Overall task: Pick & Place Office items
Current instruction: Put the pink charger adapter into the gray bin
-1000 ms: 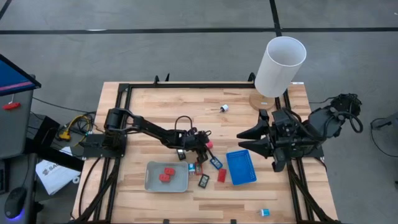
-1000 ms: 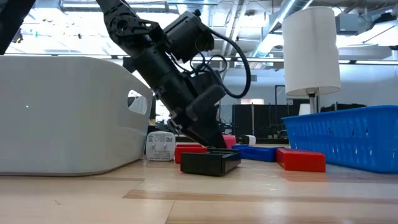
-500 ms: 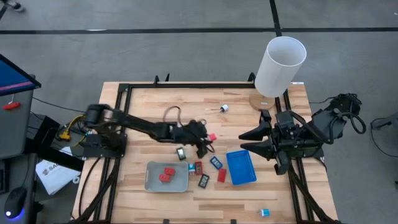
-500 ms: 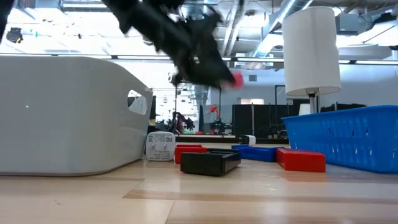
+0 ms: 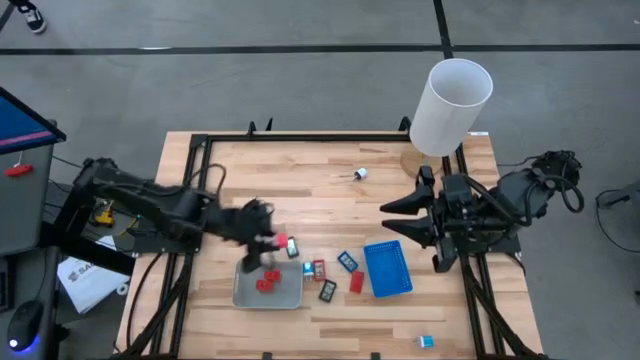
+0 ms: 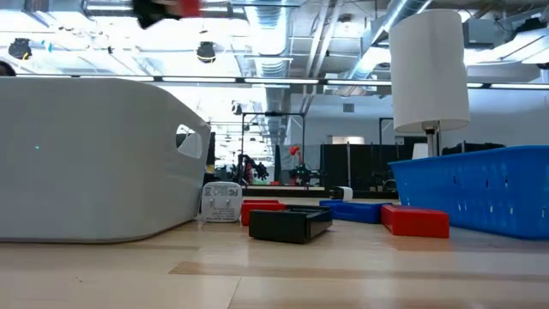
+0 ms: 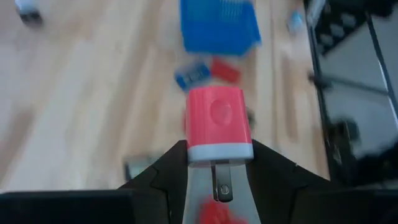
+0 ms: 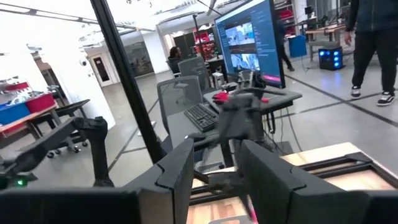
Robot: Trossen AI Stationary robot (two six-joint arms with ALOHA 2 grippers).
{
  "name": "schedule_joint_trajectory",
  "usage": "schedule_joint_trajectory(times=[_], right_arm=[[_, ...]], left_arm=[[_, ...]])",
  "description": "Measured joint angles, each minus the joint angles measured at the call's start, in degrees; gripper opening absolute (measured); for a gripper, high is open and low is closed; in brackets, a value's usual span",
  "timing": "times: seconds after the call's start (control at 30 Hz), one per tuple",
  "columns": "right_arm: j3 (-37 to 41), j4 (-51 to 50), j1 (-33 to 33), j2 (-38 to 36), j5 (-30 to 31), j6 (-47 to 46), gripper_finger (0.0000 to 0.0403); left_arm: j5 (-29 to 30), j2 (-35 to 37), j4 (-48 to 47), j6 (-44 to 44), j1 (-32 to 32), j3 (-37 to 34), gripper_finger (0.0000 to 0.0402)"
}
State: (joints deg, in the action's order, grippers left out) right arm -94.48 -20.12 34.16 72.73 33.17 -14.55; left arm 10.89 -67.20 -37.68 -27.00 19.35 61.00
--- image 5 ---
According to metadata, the person's shoe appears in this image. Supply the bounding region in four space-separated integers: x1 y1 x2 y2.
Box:
8 0 47 35

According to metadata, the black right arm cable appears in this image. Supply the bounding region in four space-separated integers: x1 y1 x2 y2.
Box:
547 149 586 215

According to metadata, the red handle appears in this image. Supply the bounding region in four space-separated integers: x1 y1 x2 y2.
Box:
3 163 34 178

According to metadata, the grey plastic bin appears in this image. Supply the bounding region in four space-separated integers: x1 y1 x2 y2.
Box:
232 259 305 310

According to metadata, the white cylindrical lamp shade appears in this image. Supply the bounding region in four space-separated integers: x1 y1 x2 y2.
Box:
399 58 494 180

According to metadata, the grey cabinet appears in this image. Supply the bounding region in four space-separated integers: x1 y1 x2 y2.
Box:
0 142 55 257

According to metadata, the grey chair leg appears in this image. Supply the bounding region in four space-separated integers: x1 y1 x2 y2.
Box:
597 179 640 211

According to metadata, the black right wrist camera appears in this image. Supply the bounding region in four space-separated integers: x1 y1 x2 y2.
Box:
442 173 474 209

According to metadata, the black aluminium frame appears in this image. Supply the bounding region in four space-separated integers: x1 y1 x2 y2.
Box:
117 130 549 360

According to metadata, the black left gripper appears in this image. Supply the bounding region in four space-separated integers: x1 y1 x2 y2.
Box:
205 197 280 274

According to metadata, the black computer mouse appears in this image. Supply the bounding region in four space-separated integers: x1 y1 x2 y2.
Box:
6 299 44 353

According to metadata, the blue plastic basket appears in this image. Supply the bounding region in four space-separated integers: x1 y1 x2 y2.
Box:
362 239 414 299

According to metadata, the blue screen monitor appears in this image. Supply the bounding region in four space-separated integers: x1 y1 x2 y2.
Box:
0 87 67 156

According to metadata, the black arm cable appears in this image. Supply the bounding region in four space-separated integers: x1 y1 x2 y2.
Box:
192 163 228 201
547 149 586 215

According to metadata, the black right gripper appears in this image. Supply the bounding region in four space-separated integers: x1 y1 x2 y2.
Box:
379 165 482 274

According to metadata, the white printed paper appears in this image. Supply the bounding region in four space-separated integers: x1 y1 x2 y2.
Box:
56 234 132 315

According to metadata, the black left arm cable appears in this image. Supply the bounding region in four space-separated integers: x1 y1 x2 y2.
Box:
192 163 228 201

